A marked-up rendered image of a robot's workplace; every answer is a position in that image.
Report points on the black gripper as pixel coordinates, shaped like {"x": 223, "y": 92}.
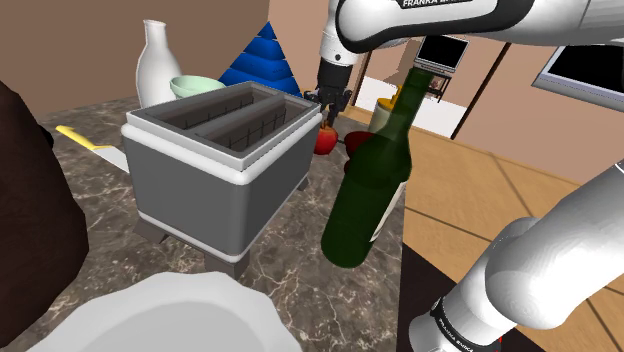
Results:
{"x": 334, "y": 80}

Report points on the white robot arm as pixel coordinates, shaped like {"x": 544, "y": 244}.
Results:
{"x": 536, "y": 273}

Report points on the pale bottle with yellow cap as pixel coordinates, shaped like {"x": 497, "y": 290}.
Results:
{"x": 382, "y": 114}

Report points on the red apple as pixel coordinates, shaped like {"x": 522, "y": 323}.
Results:
{"x": 324, "y": 141}

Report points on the blue ridged pyramid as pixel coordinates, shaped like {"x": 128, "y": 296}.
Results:
{"x": 263, "y": 58}

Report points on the dark green glass bottle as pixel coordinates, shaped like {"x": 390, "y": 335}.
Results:
{"x": 370, "y": 195}

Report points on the pale green bowl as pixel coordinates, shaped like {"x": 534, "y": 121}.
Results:
{"x": 192, "y": 86}

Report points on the white tall vase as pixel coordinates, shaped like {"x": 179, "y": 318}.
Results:
{"x": 156, "y": 68}

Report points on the grey two-slot toaster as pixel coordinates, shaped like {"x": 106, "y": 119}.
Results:
{"x": 195, "y": 195}

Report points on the dark robot stand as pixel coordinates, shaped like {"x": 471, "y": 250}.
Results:
{"x": 420, "y": 292}

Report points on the grey-framed dark window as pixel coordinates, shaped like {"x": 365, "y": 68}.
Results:
{"x": 585, "y": 68}

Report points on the white plate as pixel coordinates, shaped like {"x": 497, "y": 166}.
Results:
{"x": 170, "y": 322}

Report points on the dark brown rounded object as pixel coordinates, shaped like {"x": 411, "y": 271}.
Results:
{"x": 34, "y": 219}

